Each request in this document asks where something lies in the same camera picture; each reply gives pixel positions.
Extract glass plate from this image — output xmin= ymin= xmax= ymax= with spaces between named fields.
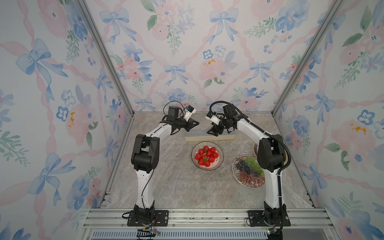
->
xmin=191 ymin=142 xmax=224 ymax=171

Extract right aluminium corner post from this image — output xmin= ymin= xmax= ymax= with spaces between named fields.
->
xmin=271 ymin=0 xmax=345 ymax=117

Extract green grapes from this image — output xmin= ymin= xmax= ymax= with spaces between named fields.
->
xmin=245 ymin=158 xmax=264 ymax=177

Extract red strawberries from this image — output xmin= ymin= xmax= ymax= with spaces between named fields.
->
xmin=194 ymin=146 xmax=220 ymax=168

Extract plastic wrap dispenser box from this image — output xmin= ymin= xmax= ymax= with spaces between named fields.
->
xmin=184 ymin=130 xmax=237 ymax=142

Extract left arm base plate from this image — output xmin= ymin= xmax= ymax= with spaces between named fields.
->
xmin=127 ymin=210 xmax=169 ymax=228

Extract red grapes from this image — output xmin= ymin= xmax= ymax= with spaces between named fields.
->
xmin=239 ymin=172 xmax=266 ymax=188

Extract black grapes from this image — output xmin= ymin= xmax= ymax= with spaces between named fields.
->
xmin=236 ymin=160 xmax=252 ymax=175

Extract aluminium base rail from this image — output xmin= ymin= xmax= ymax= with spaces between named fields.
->
xmin=78 ymin=209 xmax=340 ymax=240

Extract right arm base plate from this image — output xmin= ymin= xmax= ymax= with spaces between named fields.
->
xmin=247 ymin=210 xmax=291 ymax=227

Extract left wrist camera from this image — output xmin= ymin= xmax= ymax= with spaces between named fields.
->
xmin=183 ymin=105 xmax=196 ymax=122

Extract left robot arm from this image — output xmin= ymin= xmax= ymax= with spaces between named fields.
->
xmin=128 ymin=106 xmax=199 ymax=227

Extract left aluminium corner post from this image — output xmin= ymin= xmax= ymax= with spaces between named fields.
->
xmin=74 ymin=0 xmax=134 ymax=117

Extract blue yellow-rimmed plate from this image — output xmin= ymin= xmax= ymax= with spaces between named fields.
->
xmin=253 ymin=144 xmax=258 ymax=156

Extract patterned fruit plate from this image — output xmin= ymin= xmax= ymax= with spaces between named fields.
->
xmin=232 ymin=154 xmax=266 ymax=189

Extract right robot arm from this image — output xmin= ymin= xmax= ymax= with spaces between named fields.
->
xmin=206 ymin=101 xmax=292 ymax=228

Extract aluminium corner post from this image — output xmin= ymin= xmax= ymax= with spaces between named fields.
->
xmin=74 ymin=0 xmax=134 ymax=117
xmin=271 ymin=0 xmax=345 ymax=117

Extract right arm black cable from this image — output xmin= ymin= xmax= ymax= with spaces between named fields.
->
xmin=209 ymin=100 xmax=292 ymax=238

